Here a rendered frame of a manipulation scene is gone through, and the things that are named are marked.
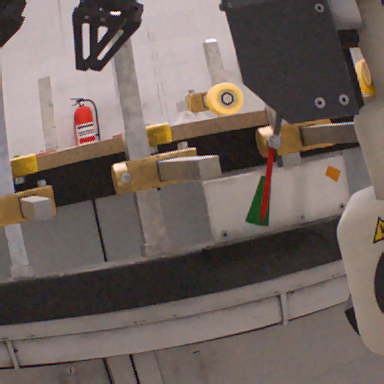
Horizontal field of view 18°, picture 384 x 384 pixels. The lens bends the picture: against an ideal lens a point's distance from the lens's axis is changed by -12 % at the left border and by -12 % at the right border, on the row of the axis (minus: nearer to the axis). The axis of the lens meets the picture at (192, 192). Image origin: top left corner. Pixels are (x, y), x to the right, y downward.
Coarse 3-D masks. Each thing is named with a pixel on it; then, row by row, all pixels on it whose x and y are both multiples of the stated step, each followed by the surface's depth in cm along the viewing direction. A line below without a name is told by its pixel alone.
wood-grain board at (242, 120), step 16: (368, 96) 238; (256, 112) 233; (176, 128) 230; (192, 128) 231; (208, 128) 231; (224, 128) 232; (240, 128) 232; (96, 144) 227; (112, 144) 228; (48, 160) 225; (64, 160) 226; (80, 160) 226
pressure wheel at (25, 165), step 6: (18, 156) 219; (24, 156) 216; (30, 156) 217; (12, 162) 216; (18, 162) 216; (24, 162) 216; (30, 162) 217; (36, 162) 219; (12, 168) 216; (18, 168) 216; (24, 168) 216; (30, 168) 217; (36, 168) 219; (12, 174) 216; (18, 174) 216; (24, 174) 216; (18, 180) 219; (24, 180) 219; (18, 186) 219
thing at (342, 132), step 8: (304, 128) 215; (312, 128) 210; (320, 128) 206; (328, 128) 201; (336, 128) 197; (344, 128) 193; (352, 128) 188; (304, 136) 216; (312, 136) 211; (320, 136) 207; (328, 136) 202; (336, 136) 198; (344, 136) 194; (352, 136) 189; (304, 144) 217
